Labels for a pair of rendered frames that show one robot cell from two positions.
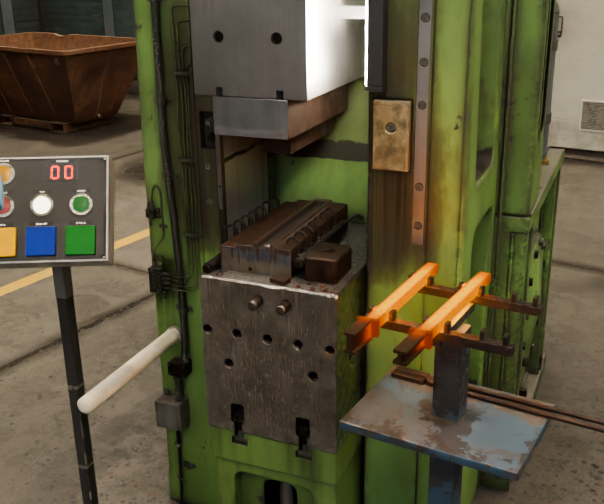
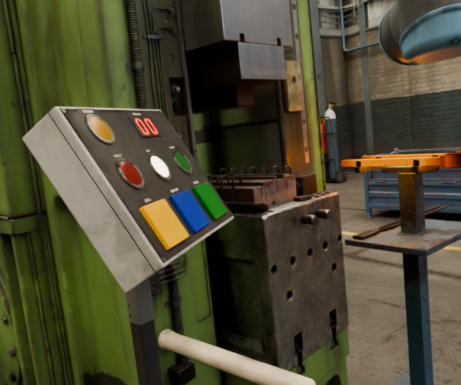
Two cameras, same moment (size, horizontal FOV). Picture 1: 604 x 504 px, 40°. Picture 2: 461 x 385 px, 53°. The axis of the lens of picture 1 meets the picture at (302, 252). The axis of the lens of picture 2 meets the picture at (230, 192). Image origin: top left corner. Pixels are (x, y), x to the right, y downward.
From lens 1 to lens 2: 2.20 m
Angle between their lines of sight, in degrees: 68
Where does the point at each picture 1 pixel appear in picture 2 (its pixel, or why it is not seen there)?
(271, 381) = (314, 291)
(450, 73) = (305, 44)
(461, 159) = (315, 100)
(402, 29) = not seen: hidden behind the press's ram
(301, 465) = (333, 355)
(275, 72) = (275, 22)
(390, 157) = (296, 101)
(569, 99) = not seen: outside the picture
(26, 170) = (117, 124)
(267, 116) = (273, 59)
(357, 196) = not seen: hidden behind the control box
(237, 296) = (291, 222)
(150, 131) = (124, 103)
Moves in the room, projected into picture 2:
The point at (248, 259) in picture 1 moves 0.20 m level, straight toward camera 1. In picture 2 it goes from (272, 193) to (344, 189)
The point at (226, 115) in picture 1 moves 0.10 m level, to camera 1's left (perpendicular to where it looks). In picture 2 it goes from (248, 59) to (236, 55)
